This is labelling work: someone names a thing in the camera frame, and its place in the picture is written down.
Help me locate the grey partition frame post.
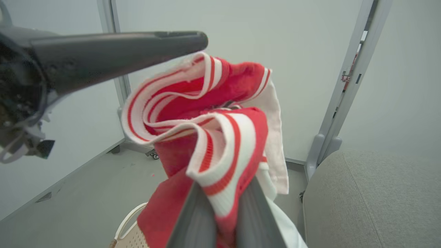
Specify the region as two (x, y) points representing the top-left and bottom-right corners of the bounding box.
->
(305, 0), (394, 181)
(96, 0), (162, 155)

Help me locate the red white striped garment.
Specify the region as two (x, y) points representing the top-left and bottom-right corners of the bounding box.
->
(121, 52), (289, 248)

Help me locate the beige laundry basket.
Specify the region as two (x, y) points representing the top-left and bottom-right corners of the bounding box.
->
(109, 202), (150, 248)

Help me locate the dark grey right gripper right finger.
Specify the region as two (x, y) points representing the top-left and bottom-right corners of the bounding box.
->
(236, 175), (287, 248)

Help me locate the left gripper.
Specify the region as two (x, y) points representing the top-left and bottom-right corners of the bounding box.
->
(0, 26), (56, 164)

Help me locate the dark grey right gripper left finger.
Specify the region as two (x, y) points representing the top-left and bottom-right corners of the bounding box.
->
(166, 182), (218, 248)

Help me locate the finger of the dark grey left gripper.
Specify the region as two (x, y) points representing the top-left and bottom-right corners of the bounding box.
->
(30, 31), (209, 97)

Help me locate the grey fabric sofa seat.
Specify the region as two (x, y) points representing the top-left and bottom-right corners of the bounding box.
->
(302, 147), (441, 248)

